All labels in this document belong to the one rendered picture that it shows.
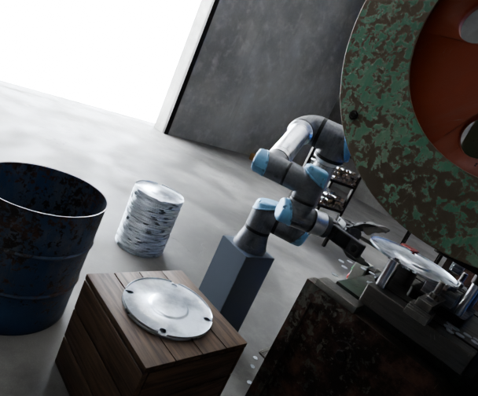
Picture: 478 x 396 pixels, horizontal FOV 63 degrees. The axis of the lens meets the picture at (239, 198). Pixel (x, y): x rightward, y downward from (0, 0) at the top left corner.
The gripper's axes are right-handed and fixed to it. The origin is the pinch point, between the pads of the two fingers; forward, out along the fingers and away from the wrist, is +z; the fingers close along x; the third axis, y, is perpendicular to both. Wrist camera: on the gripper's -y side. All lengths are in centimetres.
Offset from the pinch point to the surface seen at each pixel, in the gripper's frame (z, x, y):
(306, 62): 130, -126, 658
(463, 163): -14.3, -31.5, -30.1
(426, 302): 2.3, 2.7, -24.4
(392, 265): -2.2, 0.3, -12.0
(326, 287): -15.1, 14.7, -8.3
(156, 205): -64, 46, 97
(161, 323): -56, 42, -7
